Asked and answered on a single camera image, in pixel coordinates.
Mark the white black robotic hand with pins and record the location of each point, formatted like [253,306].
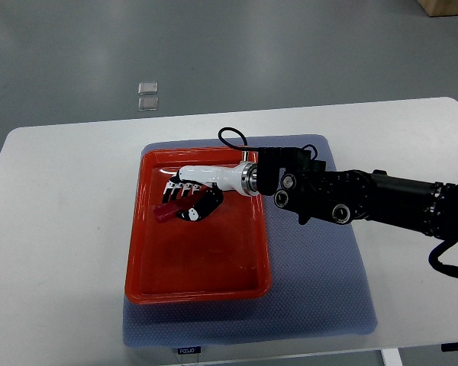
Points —
[217,179]

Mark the red pepper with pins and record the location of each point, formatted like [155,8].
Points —
[185,208]

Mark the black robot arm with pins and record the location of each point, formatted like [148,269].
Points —
[300,183]

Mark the red plastic tray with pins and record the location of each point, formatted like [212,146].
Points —
[222,257]

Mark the blue-grey mesh mat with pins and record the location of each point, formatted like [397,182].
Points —
[319,288]

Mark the black mat label tag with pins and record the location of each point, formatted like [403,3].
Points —
[191,350]

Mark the white table leg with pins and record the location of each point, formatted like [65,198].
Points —
[391,357]

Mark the cardboard box corner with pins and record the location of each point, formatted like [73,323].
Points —
[439,8]

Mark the black table control box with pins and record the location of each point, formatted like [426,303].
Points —
[449,347]

